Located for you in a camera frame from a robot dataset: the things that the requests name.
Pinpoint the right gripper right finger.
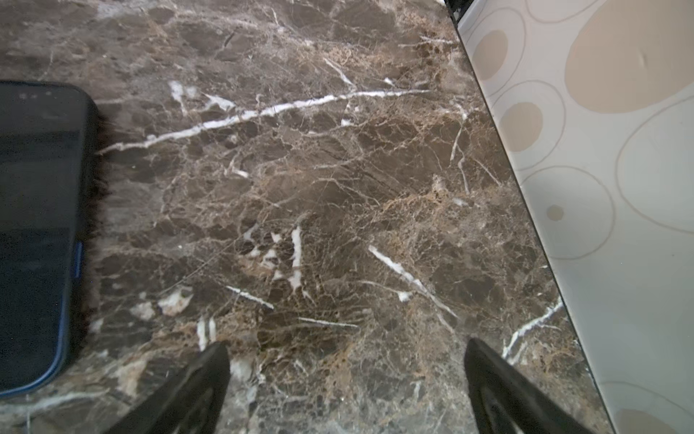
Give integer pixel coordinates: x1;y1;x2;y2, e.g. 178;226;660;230
464;338;590;433

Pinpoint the black phone case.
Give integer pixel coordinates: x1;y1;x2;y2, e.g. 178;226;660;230
0;80;101;400

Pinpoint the black phone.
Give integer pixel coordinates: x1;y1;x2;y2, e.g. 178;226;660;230
0;83;85;394

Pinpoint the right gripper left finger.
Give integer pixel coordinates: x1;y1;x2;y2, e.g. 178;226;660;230
108;342;231;434

